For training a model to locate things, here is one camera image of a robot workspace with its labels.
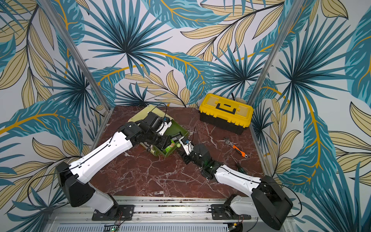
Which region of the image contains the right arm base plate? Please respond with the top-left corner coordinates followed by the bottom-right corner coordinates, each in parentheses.
top-left (208, 204), bottom-right (251, 220)

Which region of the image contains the green drawer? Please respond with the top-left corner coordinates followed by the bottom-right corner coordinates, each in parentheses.
top-left (150, 119), bottom-right (189, 158)

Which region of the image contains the right metal corner post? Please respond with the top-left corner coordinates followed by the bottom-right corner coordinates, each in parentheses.
top-left (247, 0), bottom-right (303, 106)

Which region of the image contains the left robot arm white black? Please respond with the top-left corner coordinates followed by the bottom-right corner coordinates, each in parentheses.
top-left (56, 112), bottom-right (172, 213)

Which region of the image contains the aluminium front rail frame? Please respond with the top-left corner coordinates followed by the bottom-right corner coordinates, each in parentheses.
top-left (43, 196), bottom-right (299, 232)

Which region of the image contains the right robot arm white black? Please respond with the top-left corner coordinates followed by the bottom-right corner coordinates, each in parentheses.
top-left (176, 142), bottom-right (293, 231)

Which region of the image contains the yellow black toolbox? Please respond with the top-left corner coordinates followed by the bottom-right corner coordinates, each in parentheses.
top-left (199, 94), bottom-right (254, 135)

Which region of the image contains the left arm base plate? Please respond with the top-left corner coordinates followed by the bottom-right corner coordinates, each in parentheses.
top-left (92, 205), bottom-right (135, 221)

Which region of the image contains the metal corner post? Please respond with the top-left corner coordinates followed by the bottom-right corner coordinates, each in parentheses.
top-left (247, 0), bottom-right (303, 106)
top-left (39, 0), bottom-right (111, 111)

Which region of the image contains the left metal corner post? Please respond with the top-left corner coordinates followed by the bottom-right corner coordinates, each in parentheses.
top-left (39, 0), bottom-right (111, 111)

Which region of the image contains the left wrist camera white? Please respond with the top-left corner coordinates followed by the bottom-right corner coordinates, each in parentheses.
top-left (157, 119), bottom-right (172, 136)

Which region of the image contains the green handled screwdriver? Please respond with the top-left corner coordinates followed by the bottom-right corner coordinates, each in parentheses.
top-left (232, 157), bottom-right (247, 175)

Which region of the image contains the light green drawer cabinet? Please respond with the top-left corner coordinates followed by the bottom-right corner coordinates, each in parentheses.
top-left (129, 105), bottom-right (173, 150)

